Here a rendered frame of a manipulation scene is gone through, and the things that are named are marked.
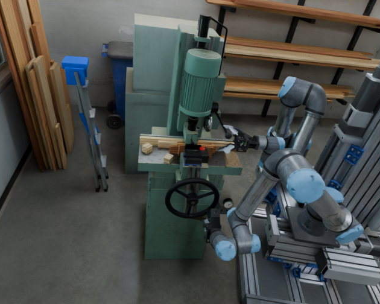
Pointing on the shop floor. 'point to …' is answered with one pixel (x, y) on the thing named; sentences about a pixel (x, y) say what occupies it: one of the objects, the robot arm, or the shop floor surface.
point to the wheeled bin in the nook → (119, 104)
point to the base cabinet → (173, 227)
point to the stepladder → (87, 117)
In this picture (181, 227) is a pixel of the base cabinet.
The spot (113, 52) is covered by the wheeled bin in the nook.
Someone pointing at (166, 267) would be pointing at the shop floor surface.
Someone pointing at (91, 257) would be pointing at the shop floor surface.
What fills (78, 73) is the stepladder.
